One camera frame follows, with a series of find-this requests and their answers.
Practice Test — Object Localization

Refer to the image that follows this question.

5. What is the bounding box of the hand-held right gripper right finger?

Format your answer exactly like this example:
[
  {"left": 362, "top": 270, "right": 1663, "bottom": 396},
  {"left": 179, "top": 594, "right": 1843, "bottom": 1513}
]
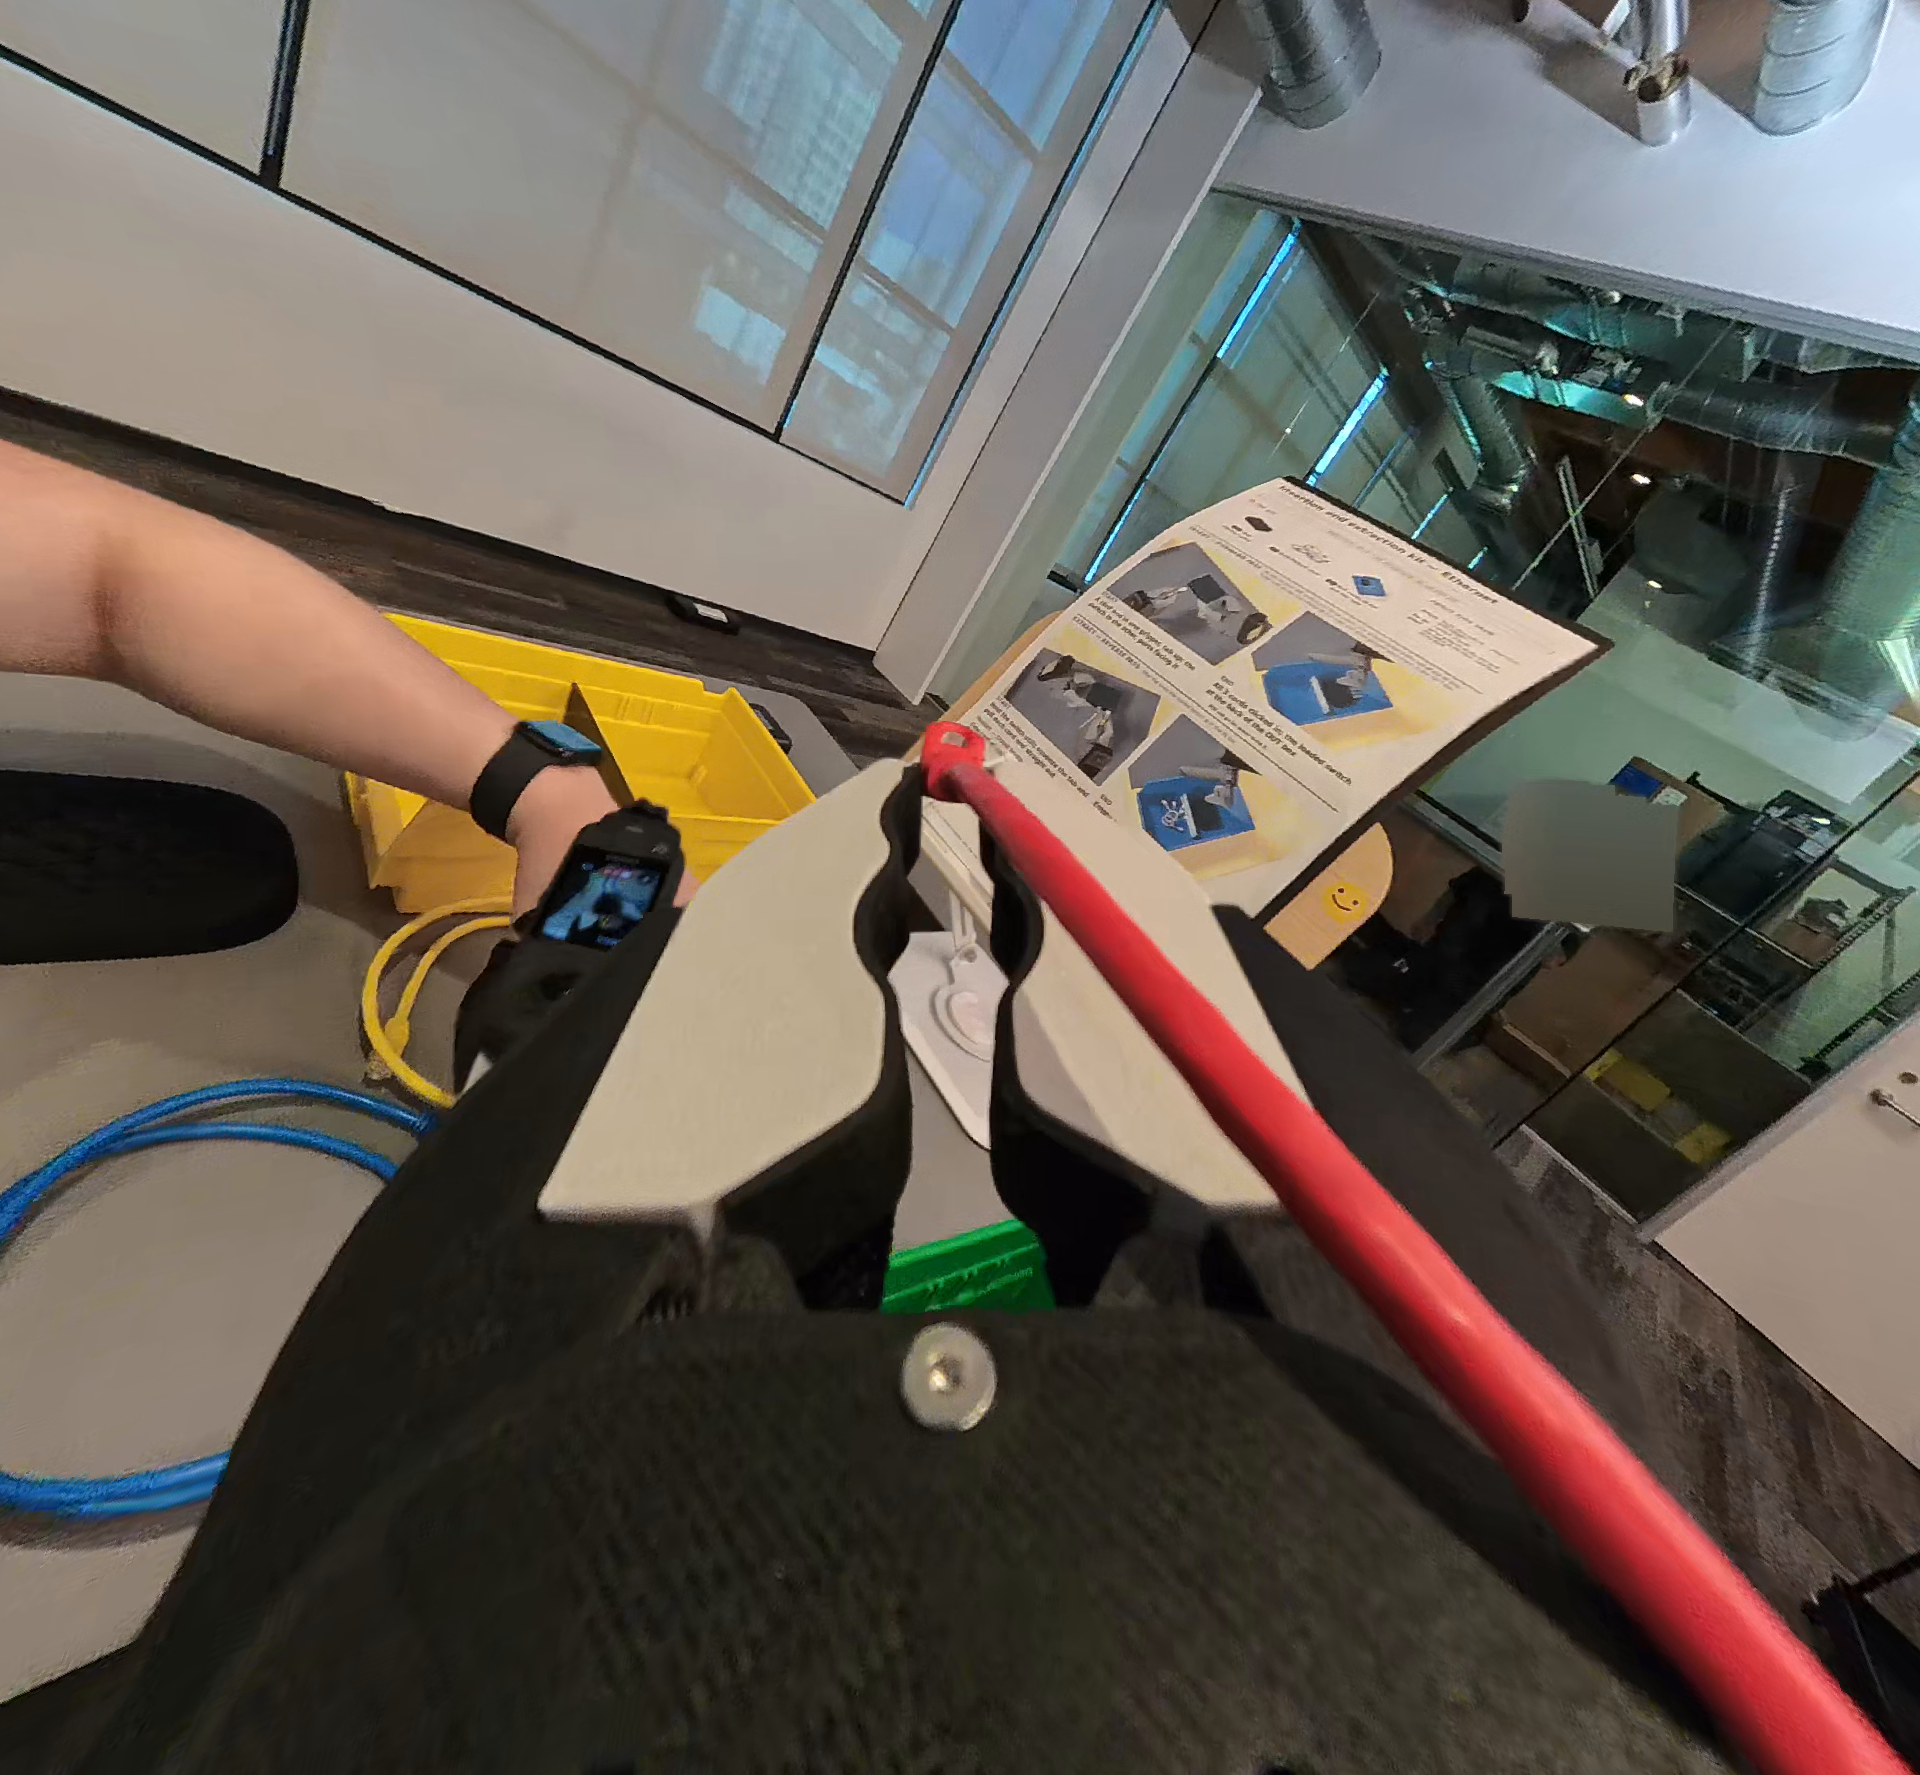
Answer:
[{"left": 958, "top": 791, "right": 1323, "bottom": 1218}]

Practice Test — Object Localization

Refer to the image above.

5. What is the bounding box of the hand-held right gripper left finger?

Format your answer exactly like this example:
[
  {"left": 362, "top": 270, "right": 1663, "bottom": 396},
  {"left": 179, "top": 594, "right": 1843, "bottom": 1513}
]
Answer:
[{"left": 537, "top": 761, "right": 914, "bottom": 1245}]

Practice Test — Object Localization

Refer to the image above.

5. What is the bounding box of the yellow plastic bin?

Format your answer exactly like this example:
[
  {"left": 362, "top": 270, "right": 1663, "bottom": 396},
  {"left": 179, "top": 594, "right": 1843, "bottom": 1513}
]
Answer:
[{"left": 341, "top": 615, "right": 820, "bottom": 917}]

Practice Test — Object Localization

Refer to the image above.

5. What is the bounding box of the yellow ethernet cable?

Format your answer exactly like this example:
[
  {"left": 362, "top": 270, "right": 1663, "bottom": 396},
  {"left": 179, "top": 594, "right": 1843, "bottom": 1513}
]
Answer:
[{"left": 359, "top": 896, "right": 516, "bottom": 1110}]

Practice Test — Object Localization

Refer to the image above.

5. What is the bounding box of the green plastic bin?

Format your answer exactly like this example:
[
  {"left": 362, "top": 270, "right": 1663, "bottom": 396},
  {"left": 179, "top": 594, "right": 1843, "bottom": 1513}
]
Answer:
[{"left": 881, "top": 1222, "right": 1053, "bottom": 1314}]

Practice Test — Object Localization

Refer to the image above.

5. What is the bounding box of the red ethernet cable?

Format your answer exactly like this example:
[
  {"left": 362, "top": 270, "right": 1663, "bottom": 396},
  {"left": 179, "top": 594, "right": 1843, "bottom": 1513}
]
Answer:
[{"left": 920, "top": 721, "right": 1906, "bottom": 1775}]

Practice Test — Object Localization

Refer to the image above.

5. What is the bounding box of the blue ethernet cable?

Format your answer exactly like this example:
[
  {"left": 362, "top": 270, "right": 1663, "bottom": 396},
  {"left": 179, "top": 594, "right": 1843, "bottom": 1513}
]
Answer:
[{"left": 0, "top": 1084, "right": 438, "bottom": 1522}]

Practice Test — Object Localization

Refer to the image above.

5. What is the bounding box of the person's left forearm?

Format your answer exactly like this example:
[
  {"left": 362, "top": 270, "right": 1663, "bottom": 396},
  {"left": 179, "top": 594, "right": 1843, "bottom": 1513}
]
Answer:
[{"left": 0, "top": 444, "right": 516, "bottom": 832}]

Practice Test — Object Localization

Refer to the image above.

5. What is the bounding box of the black smartwatch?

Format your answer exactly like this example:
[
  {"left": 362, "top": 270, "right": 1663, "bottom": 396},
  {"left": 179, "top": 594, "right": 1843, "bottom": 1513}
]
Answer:
[{"left": 471, "top": 721, "right": 604, "bottom": 846}]

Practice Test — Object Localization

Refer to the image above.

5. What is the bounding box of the white stand base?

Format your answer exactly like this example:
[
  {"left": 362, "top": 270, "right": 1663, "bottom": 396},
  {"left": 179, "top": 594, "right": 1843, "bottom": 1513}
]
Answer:
[{"left": 883, "top": 892, "right": 1025, "bottom": 1147}]

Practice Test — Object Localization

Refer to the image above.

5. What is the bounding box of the black textured pad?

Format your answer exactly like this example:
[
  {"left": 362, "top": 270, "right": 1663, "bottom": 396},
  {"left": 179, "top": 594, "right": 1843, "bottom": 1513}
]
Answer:
[{"left": 0, "top": 769, "right": 302, "bottom": 968}]

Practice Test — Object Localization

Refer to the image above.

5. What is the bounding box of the printed instruction sheet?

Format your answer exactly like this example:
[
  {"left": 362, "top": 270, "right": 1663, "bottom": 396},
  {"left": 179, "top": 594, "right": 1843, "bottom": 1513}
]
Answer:
[{"left": 958, "top": 479, "right": 1605, "bottom": 908}]

